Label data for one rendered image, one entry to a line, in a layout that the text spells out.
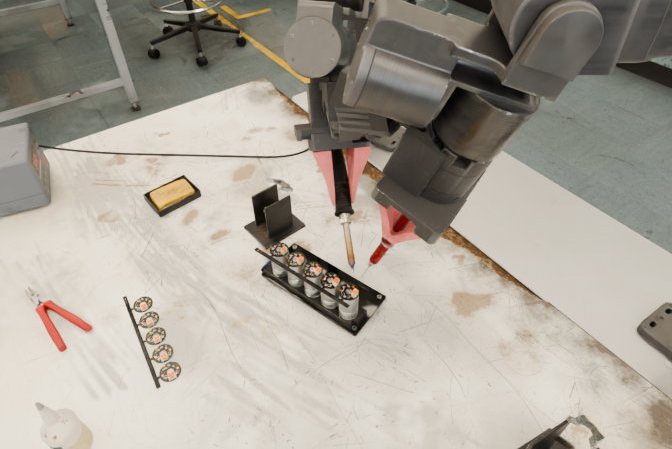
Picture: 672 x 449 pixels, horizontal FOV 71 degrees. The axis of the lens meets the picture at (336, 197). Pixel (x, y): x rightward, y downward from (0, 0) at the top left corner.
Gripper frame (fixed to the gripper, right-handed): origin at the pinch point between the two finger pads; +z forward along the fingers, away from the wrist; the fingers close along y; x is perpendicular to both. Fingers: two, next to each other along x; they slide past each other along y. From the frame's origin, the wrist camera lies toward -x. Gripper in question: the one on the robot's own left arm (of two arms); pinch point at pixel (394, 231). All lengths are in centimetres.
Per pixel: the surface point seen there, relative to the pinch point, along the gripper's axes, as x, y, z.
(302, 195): -16.2, -14.9, 25.5
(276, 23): -150, -205, 152
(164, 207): -31.5, 0.4, 30.0
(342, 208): -6.8, -4.6, 8.2
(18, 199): -49, 13, 34
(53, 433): -13.8, 30.3, 18.6
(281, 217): -14.8, -6.4, 21.5
